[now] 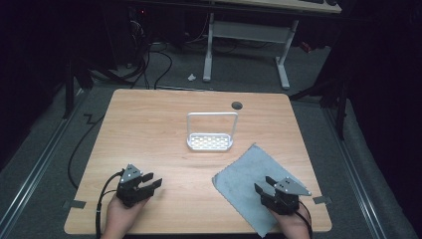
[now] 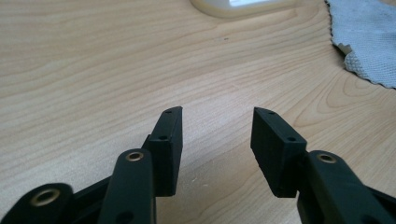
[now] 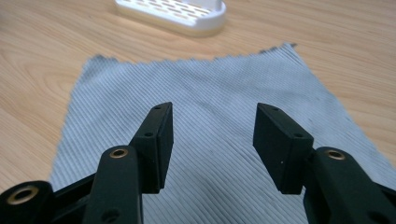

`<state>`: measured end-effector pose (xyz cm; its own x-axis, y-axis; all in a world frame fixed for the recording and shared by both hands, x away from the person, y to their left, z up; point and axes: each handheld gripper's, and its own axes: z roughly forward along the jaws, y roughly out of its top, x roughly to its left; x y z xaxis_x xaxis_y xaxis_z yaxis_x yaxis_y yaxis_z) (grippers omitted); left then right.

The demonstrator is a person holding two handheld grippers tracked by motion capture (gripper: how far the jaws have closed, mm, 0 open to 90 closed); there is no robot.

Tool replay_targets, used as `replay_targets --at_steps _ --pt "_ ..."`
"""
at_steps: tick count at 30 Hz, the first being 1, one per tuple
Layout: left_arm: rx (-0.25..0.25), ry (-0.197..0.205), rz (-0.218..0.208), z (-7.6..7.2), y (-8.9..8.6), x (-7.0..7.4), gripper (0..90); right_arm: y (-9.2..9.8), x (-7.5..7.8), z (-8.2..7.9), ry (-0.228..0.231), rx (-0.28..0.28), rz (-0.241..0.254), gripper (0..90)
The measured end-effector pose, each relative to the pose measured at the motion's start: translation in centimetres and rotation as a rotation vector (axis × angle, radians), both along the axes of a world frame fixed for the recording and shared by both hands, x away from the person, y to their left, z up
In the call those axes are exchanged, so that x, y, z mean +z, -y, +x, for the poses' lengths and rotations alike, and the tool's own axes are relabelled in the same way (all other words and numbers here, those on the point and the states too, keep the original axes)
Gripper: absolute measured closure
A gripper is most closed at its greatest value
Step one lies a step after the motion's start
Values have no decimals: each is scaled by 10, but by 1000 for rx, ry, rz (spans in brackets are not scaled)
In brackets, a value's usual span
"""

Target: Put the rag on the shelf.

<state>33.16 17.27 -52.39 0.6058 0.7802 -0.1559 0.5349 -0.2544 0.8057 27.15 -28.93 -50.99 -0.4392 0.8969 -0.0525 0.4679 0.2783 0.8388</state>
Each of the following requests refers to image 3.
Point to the grey ribbed cloth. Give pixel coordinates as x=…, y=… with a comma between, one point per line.
x=211, y=102

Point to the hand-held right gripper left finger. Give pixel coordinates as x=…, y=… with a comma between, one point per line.
x=154, y=146

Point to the white slotted soap dish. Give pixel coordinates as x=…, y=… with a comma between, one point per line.
x=180, y=14

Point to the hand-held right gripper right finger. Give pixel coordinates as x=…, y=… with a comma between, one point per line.
x=280, y=149

